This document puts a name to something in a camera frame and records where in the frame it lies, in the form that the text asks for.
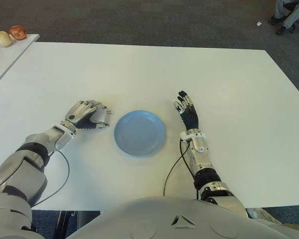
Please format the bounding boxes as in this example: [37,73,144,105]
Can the blue plastic plate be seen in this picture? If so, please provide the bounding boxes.
[114,110,166,157]

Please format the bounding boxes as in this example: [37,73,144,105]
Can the pale yellow round fruit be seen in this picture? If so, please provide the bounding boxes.
[0,31,13,47]

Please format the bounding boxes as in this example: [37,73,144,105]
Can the khaki trouser leg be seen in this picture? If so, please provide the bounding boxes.
[254,218,299,239]

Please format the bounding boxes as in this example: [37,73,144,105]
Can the white sneaker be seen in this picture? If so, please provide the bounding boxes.
[246,208,277,225]

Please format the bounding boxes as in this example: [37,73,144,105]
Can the seated person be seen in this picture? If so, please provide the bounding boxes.
[268,0,299,36]

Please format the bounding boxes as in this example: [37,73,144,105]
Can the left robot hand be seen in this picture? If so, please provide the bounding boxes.
[64,99,114,130]

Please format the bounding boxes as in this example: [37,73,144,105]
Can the white side table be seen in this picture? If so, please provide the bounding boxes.
[0,34,40,92]

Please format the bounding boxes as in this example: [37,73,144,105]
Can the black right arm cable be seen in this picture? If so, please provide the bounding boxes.
[163,139,199,200]

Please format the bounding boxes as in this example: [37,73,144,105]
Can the black table leg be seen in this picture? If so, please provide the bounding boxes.
[56,211,77,239]

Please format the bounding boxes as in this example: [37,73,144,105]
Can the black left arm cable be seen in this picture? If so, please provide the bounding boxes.
[31,150,70,207]

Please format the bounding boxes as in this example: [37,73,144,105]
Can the brown bread roll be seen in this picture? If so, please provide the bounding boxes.
[9,25,27,40]

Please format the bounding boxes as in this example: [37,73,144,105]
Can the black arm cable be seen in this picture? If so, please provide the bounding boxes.
[163,139,199,200]
[31,150,70,207]

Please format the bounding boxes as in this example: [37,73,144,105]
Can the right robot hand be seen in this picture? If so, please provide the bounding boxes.
[173,90,201,131]

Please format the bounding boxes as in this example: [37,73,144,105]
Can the white cube charger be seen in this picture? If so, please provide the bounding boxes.
[94,107,114,125]

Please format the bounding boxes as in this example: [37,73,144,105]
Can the grey robot torso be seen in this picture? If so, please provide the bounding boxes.
[64,196,294,239]

